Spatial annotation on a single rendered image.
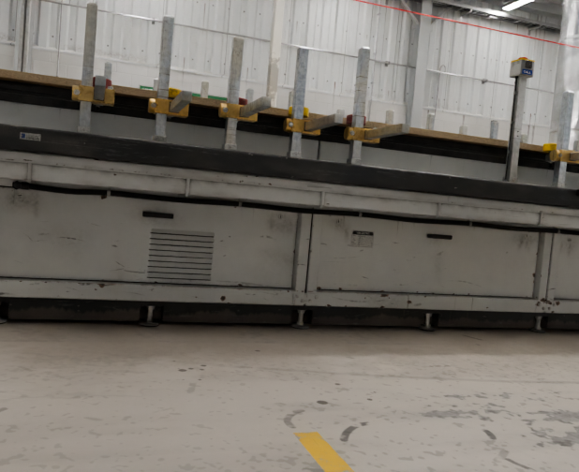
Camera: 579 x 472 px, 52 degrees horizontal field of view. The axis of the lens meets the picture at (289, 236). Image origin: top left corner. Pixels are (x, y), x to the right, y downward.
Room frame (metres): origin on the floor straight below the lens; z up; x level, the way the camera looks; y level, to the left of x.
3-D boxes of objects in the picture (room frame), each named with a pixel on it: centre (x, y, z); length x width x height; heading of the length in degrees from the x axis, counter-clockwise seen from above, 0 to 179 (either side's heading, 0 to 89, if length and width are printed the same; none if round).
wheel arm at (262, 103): (2.10, 0.18, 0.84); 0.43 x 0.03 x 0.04; 19
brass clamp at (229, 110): (2.18, 0.23, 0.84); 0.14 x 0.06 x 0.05; 109
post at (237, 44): (2.17, 0.25, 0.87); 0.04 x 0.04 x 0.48; 19
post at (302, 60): (2.25, 0.01, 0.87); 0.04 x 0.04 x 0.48; 19
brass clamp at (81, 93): (2.02, 0.70, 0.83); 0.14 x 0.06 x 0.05; 109
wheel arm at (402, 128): (2.26, -0.29, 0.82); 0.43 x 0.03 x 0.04; 19
